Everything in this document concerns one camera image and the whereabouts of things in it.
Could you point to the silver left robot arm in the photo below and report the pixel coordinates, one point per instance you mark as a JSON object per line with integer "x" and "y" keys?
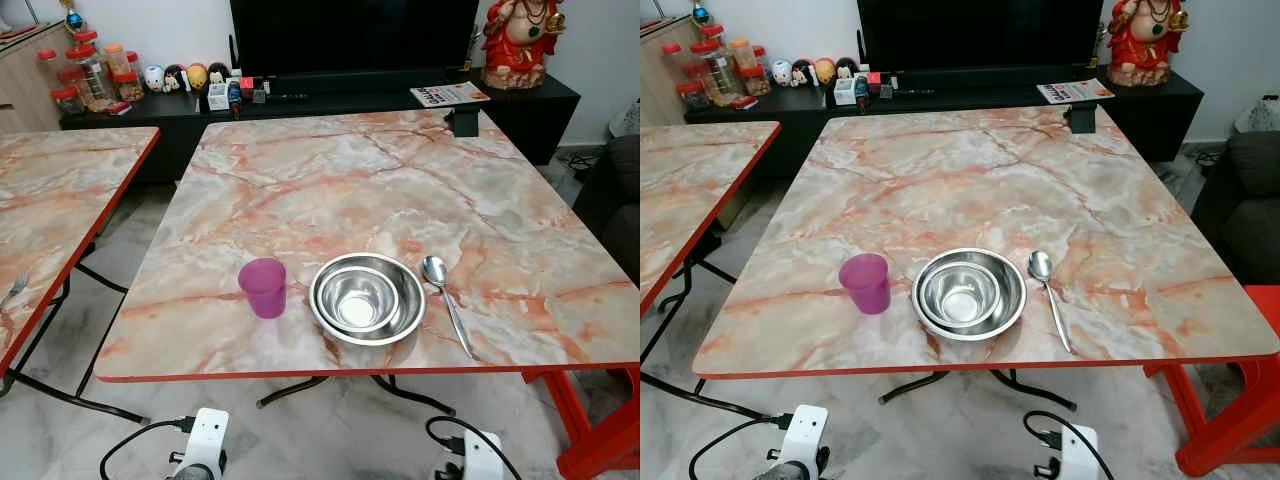
{"x": 195, "y": 472}
{"x": 790, "y": 473}

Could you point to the dark grey sofa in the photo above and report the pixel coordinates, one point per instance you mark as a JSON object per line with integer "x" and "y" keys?
{"x": 1245, "y": 200}
{"x": 615, "y": 210}

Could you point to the marble table with red edge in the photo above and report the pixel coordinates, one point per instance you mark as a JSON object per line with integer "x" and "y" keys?
{"x": 690, "y": 180}
{"x": 60, "y": 190}

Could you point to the white plastic bag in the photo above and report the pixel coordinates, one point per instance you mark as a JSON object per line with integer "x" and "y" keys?
{"x": 625, "y": 120}
{"x": 1260, "y": 115}

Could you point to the small clear jar red lid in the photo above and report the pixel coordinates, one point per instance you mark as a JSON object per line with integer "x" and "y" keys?
{"x": 68, "y": 102}
{"x": 693, "y": 96}

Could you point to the black tv console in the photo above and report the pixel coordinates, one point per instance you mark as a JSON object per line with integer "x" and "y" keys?
{"x": 540, "y": 120}
{"x": 1150, "y": 120}

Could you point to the light wooden cabinet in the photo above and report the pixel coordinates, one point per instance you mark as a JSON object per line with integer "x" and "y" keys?
{"x": 25, "y": 80}
{"x": 660, "y": 75}

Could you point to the slim clear jar red lid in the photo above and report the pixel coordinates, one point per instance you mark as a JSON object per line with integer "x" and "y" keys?
{"x": 672, "y": 63}
{"x": 49, "y": 70}

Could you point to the large clear jar red lid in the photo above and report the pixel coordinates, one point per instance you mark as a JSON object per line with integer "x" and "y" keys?
{"x": 713, "y": 72}
{"x": 90, "y": 80}

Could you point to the snack jar red lid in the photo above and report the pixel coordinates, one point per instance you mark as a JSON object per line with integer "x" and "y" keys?
{"x": 754, "y": 82}
{"x": 130, "y": 86}

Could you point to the red plastic stool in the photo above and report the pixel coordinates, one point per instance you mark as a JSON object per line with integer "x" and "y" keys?
{"x": 590, "y": 440}
{"x": 1225, "y": 420}

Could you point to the steel spoon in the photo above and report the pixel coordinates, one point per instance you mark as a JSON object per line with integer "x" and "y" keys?
{"x": 433, "y": 268}
{"x": 1040, "y": 264}

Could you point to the clear jar orange lid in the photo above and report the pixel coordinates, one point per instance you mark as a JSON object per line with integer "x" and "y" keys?
{"x": 742, "y": 56}
{"x": 119, "y": 62}

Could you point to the small black box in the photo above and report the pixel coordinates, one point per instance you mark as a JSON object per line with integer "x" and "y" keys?
{"x": 465, "y": 123}
{"x": 1081, "y": 119}

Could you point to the white round figurine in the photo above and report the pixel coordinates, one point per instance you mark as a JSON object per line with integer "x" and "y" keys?
{"x": 154, "y": 79}
{"x": 781, "y": 74}

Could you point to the red laughing buddha statue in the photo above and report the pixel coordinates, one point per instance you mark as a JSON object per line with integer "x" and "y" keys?
{"x": 518, "y": 45}
{"x": 1145, "y": 42}

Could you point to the purple plastic cup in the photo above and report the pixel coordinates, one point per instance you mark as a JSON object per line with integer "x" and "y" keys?
{"x": 866, "y": 286}
{"x": 263, "y": 290}

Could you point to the black and white figurine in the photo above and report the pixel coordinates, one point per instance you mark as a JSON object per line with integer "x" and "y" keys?
{"x": 801, "y": 74}
{"x": 175, "y": 80}

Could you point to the ornament with blue ball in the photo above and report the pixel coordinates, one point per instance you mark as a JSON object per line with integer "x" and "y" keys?
{"x": 72, "y": 18}
{"x": 701, "y": 12}

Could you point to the printed leaflet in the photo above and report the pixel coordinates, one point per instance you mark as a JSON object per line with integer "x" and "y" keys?
{"x": 1075, "y": 91}
{"x": 450, "y": 95}

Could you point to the large steel bowl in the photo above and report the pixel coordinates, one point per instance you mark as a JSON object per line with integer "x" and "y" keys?
{"x": 1010, "y": 308}
{"x": 408, "y": 318}

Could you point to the yellow round figurine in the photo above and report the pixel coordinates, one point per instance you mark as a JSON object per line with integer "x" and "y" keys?
{"x": 824, "y": 70}
{"x": 197, "y": 76}

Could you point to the small white carton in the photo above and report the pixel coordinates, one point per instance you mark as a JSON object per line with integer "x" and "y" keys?
{"x": 218, "y": 98}
{"x": 845, "y": 93}

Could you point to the small dark bottle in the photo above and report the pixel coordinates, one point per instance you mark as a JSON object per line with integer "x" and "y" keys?
{"x": 236, "y": 95}
{"x": 862, "y": 92}

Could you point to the dark round figurine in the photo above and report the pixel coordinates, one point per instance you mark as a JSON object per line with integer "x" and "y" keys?
{"x": 846, "y": 68}
{"x": 218, "y": 73}

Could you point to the small steel bowl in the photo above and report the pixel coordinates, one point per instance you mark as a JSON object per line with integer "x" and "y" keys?
{"x": 960, "y": 297}
{"x": 355, "y": 300}

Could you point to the marble top folding table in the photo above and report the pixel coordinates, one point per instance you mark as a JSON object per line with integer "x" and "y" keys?
{"x": 350, "y": 180}
{"x": 980, "y": 180}

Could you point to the black television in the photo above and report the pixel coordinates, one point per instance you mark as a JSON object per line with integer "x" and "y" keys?
{"x": 980, "y": 30}
{"x": 350, "y": 35}

